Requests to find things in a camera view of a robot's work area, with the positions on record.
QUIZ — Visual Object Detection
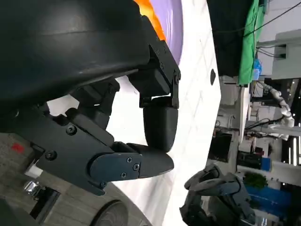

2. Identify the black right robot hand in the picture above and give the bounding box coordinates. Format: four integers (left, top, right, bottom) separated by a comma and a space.
179, 163, 257, 226

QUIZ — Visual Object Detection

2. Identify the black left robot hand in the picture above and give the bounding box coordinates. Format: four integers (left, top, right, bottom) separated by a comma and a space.
0, 0, 182, 196

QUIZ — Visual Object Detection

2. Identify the orange and white bread roll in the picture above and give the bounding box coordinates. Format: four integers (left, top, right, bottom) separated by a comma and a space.
135, 0, 167, 42

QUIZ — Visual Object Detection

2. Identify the blue storage box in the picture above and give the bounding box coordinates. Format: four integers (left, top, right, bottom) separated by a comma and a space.
244, 185, 293, 213

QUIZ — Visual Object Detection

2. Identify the black box under desk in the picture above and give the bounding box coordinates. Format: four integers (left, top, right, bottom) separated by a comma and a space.
207, 131, 233, 163

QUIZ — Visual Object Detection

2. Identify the lilac plate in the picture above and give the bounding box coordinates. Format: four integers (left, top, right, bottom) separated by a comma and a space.
150, 0, 184, 67

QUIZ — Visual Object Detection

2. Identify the black table grommet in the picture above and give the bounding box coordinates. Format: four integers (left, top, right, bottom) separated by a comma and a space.
209, 68, 217, 86

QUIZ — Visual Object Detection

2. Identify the blue plastic bag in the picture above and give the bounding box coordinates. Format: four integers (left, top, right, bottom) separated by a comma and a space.
253, 58, 263, 81

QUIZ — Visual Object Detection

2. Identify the green cloth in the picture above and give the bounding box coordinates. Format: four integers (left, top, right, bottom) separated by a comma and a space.
237, 0, 268, 86

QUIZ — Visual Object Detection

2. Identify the black curtain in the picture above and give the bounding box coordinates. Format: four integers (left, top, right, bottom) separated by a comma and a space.
206, 0, 255, 78

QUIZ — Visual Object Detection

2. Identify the grey machine cabinet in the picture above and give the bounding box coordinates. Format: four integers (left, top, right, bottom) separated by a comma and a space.
255, 30, 301, 80

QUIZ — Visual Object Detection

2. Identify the thin black hanging cable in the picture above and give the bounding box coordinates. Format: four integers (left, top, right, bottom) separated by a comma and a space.
212, 1, 301, 39

